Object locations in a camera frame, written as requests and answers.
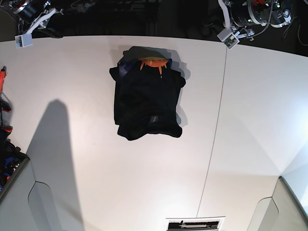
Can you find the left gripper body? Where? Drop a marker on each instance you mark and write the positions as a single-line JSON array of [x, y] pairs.
[[230, 27]]

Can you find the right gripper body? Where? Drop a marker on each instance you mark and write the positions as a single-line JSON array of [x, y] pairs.
[[34, 17]]

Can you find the black t-shirt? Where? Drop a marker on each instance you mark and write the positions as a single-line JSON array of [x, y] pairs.
[[147, 91]]

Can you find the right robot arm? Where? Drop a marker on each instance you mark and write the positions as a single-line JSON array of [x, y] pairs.
[[16, 4]]

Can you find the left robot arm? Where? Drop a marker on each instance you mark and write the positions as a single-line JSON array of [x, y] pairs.
[[250, 18]]

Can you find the red orange hand tool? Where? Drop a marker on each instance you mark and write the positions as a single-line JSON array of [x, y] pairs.
[[4, 105]]

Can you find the grey bin with clutter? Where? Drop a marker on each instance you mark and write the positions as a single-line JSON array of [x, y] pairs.
[[11, 157]]

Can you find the printed paper sheet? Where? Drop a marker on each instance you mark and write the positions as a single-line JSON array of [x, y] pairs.
[[194, 224]]

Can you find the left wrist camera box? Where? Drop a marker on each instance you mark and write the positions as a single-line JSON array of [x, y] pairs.
[[229, 38]]

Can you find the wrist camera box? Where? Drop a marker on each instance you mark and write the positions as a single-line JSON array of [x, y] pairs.
[[23, 41], [229, 38]]

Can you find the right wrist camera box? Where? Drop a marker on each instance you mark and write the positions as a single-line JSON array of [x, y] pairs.
[[23, 41]]

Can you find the grey right table bracket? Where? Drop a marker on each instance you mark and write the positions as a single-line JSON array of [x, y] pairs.
[[280, 212]]

